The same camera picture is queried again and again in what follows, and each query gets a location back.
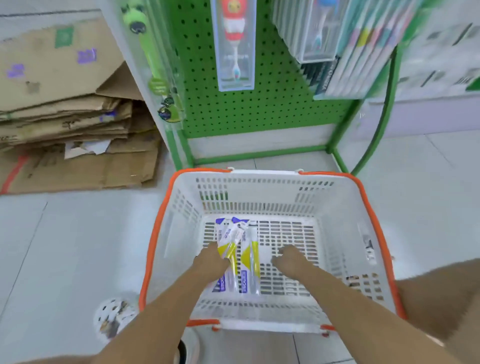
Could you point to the person's right hand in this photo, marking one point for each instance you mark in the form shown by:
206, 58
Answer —
292, 262

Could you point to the person's left hand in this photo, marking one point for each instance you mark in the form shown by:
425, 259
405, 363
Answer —
211, 262

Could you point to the white orange shopping basket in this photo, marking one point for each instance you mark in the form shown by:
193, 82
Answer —
337, 217

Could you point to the green pegboard display rack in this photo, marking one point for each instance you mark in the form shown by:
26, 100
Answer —
277, 105

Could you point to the bundle of cartoon toothbrush boxes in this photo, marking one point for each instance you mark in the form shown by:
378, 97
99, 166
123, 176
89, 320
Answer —
234, 45

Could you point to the teal multi toothbrush pack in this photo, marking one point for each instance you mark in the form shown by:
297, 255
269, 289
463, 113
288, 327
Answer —
360, 52

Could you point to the bundle of clear kids toothbrushes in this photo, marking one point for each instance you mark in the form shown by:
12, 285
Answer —
146, 45

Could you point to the person's right forearm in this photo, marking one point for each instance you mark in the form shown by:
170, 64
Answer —
360, 315

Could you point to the person's left forearm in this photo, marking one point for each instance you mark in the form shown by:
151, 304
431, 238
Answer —
161, 319

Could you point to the person's right leg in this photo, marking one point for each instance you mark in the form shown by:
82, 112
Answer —
450, 300

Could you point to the white clog shoe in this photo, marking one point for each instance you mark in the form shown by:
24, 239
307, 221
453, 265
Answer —
112, 315

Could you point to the pile of flattened cardboard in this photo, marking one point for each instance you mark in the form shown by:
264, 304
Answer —
52, 75

